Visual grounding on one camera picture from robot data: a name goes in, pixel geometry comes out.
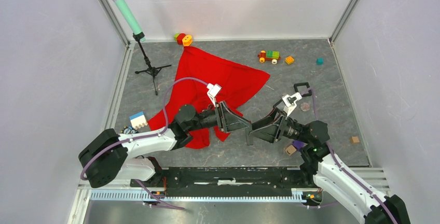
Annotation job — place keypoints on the wooden letter cube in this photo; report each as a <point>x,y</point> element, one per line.
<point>290,150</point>

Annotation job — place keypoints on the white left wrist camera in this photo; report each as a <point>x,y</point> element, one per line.
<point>213,90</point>

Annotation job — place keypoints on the small wooden cube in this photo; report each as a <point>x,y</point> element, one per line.
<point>354,140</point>

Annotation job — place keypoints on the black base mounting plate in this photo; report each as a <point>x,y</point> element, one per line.
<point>242,181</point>

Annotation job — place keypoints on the white and blue block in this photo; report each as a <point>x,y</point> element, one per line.
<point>138,120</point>

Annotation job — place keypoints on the orange lego brick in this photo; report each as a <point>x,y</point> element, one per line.
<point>289,60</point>

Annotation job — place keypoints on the purple lego brick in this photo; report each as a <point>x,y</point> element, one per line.
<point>298,144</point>

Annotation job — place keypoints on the slotted cable duct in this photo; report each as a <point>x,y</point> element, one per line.
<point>142,195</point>

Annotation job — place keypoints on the red toy block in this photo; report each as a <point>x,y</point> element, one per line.
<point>180,38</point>

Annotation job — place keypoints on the blue patterned card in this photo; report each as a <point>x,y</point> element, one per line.
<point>129,130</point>

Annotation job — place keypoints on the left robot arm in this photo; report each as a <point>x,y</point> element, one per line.
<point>116,156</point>

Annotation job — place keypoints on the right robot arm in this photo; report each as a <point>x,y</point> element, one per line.
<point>323,168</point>

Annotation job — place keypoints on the orange toy block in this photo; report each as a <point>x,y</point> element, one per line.
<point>187,40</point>

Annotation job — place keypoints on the red garment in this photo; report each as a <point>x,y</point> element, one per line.
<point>198,68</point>

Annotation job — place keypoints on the teal small cube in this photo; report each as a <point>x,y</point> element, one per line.
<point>319,61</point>

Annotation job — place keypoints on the mint green microphone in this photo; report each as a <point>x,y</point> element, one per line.
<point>130,19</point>

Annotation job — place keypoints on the black tripod stand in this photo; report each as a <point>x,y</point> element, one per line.
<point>151,70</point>

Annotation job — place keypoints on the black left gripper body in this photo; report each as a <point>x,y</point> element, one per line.
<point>220,116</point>

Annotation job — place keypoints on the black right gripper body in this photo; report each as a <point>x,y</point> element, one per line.
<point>280,129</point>

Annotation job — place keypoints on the colourful toy train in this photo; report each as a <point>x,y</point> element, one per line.
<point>269,56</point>

